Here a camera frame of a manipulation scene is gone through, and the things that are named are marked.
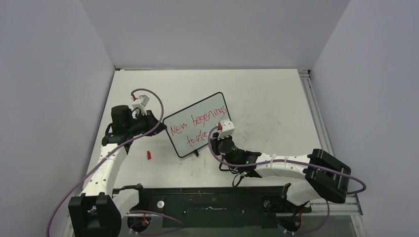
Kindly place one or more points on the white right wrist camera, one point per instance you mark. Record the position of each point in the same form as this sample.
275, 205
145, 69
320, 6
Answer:
225, 129

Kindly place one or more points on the black framed small whiteboard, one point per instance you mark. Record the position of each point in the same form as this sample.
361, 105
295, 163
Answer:
188, 129

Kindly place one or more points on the aluminium right side rail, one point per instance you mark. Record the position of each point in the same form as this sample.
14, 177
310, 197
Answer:
322, 133

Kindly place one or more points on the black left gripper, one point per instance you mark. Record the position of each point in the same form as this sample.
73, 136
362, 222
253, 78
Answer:
149, 118

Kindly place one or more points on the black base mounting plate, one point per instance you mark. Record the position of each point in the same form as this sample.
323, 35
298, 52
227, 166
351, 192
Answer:
221, 207

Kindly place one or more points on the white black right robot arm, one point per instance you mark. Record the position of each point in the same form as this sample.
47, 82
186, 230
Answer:
312, 176

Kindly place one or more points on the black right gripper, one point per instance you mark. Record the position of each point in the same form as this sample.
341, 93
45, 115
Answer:
215, 140

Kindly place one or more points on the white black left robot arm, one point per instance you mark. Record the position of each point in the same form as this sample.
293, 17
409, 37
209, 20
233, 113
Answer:
94, 213

